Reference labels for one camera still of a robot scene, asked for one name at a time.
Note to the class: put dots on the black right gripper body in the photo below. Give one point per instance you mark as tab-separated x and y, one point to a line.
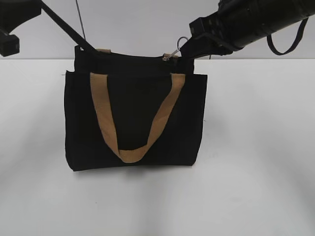
236	24

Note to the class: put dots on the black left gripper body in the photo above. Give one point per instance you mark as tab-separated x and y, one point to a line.
13	13

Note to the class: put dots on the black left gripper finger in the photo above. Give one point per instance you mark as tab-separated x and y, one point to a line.
81	43

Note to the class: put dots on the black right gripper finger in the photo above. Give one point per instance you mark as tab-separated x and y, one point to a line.
206	44

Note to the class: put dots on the black tote bag tan handles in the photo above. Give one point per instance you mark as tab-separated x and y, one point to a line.
124	110

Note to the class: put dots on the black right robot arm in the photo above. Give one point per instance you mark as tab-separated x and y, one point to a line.
280	14

